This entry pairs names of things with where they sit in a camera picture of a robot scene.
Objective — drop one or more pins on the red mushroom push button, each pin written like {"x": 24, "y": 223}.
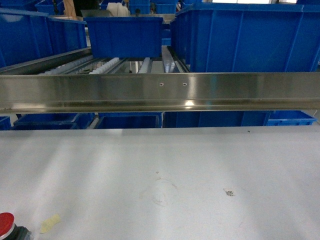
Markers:
{"x": 10, "y": 231}

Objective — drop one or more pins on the white roller conveyor track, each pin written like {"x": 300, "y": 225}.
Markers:
{"x": 96, "y": 66}

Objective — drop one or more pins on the large blue plastic crate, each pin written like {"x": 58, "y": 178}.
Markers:
{"x": 231, "y": 37}

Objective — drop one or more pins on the blue bin centre back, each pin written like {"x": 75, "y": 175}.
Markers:
{"x": 125, "y": 37}

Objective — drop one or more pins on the small QR marker sticker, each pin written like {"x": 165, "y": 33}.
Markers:
{"x": 229, "y": 192}

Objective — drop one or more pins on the yellow tape scrap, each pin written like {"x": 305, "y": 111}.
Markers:
{"x": 49, "y": 223}

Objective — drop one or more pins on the blue crate behind left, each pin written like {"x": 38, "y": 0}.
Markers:
{"x": 29, "y": 35}

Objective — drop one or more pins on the stainless steel shelf rail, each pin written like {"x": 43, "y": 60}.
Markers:
{"x": 163, "y": 92}

